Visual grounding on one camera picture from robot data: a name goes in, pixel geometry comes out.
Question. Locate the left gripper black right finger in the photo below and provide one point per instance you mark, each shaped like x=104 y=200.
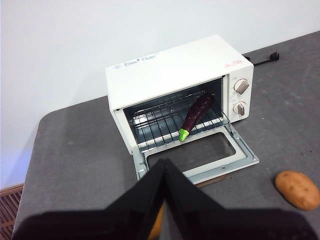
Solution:
x=225 y=225

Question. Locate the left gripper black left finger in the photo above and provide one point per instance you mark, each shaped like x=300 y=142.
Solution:
x=107 y=225

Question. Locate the purple eggplant with green stem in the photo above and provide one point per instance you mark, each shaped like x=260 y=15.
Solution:
x=197 y=112

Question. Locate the beige oven knob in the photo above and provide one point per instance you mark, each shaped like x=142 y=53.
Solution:
x=239 y=108
x=241 y=86

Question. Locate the white toaster oven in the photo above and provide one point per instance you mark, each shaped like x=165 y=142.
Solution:
x=162 y=72

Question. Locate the brown potato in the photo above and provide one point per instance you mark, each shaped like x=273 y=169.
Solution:
x=297 y=190

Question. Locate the brown slatted floor grate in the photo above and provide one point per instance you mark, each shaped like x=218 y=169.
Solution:
x=10 y=210

